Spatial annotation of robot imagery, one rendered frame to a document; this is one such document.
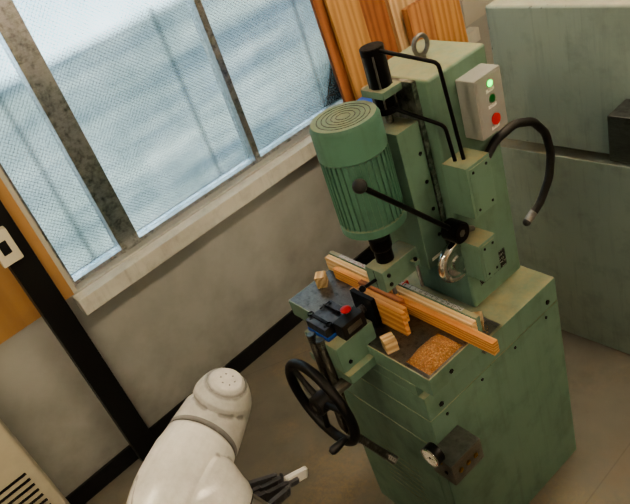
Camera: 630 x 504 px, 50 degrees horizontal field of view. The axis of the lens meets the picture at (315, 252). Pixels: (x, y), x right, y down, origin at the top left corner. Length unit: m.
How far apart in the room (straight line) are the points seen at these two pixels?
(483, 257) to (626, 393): 1.19
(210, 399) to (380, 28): 2.45
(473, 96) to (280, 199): 1.66
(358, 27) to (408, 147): 1.55
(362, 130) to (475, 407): 0.89
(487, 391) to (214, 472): 1.09
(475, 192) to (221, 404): 0.89
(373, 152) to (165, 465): 0.86
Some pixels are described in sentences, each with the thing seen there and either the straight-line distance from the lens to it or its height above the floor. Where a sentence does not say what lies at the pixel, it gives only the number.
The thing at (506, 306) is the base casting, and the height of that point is 0.80.
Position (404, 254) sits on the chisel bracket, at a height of 1.07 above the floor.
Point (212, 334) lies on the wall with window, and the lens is 3.20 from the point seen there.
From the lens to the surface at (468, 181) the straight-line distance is 1.72.
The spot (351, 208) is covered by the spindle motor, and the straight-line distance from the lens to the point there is 1.67.
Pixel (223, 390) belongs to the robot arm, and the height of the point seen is 1.38.
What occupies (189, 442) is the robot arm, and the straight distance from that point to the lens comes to 1.15.
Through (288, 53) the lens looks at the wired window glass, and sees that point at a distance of 3.24.
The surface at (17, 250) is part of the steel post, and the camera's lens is 2.57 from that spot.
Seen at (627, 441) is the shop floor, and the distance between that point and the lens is 2.72.
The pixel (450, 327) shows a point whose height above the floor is 0.93.
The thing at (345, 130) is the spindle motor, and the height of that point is 1.50.
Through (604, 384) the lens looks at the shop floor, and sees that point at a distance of 2.89.
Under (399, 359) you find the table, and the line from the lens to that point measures 1.80.
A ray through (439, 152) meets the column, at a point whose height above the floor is 1.33.
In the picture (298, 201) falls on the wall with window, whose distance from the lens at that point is 3.29.
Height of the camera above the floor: 2.14
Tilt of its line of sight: 33 degrees down
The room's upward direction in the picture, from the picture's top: 20 degrees counter-clockwise
